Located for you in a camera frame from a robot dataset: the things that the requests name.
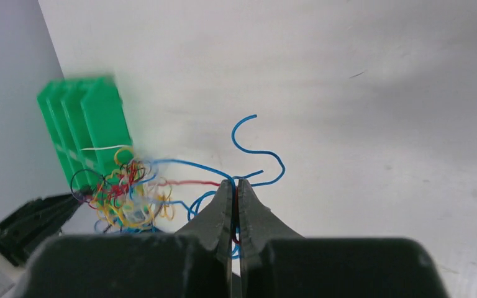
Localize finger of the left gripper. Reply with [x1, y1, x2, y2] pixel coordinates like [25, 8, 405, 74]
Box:
[0, 194, 82, 267]

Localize green plastic compartment bin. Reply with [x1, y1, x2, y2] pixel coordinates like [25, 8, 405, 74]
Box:
[37, 77, 132, 191]

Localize blue wire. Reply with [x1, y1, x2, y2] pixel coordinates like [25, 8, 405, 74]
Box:
[129, 114, 286, 260]

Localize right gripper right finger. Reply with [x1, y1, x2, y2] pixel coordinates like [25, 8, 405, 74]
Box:
[237, 179, 304, 297]

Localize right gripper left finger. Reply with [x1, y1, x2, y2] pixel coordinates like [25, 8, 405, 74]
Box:
[175, 180, 234, 297]

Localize multicolour wire bundle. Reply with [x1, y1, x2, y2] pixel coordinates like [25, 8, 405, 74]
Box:
[70, 145, 239, 260]

